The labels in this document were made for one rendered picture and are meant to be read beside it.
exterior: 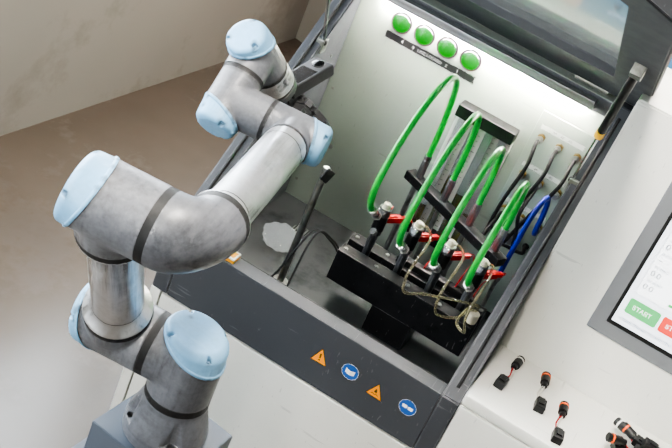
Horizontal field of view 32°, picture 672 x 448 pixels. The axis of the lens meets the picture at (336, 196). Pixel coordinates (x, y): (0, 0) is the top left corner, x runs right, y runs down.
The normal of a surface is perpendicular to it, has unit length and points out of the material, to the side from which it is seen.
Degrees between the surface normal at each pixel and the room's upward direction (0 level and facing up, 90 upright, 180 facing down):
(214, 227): 44
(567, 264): 76
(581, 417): 0
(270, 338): 90
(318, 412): 90
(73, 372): 0
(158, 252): 88
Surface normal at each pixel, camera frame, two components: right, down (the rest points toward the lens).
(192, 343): 0.45, -0.72
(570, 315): -0.33, 0.16
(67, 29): 0.78, 0.54
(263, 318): -0.42, 0.36
